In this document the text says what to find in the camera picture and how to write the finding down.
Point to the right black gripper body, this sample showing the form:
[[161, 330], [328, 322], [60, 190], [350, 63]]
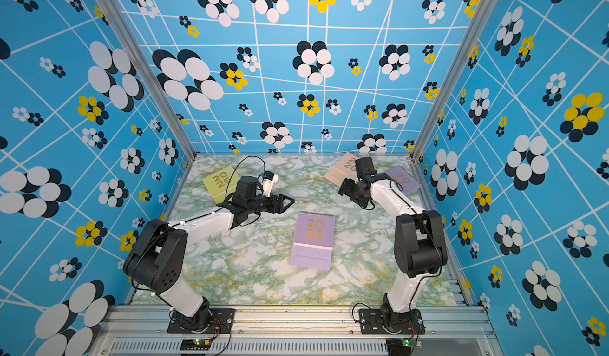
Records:
[[352, 190]]

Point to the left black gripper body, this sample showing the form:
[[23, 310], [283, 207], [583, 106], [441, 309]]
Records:
[[261, 204]]

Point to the pink calendar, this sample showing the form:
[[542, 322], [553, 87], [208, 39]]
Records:
[[343, 169]]

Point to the purple calendar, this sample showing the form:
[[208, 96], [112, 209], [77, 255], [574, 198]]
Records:
[[407, 183], [313, 241]]

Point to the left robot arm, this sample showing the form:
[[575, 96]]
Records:
[[157, 257]]

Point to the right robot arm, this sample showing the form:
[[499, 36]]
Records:
[[419, 248]]

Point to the green desk calendar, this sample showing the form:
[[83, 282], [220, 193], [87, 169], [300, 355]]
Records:
[[221, 183]]

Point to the left green circuit board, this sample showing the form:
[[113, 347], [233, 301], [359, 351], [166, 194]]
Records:
[[195, 345]]

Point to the green circuit board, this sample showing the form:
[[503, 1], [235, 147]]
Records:
[[403, 347], [195, 345]]

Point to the right green circuit board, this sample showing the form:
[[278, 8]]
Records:
[[403, 347]]

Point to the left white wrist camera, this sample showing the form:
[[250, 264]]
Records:
[[269, 179]]

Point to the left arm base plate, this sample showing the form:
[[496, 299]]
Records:
[[209, 321]]

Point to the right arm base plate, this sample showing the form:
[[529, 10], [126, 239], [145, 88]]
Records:
[[376, 321]]

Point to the aluminium front rail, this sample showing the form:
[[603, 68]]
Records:
[[295, 330]]

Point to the left aluminium corner post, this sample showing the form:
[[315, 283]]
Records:
[[128, 41]]

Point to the aluminium corner post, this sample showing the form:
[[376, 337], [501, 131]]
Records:
[[128, 41], [472, 34]]

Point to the right aluminium corner post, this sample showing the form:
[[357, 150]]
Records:
[[472, 34]]

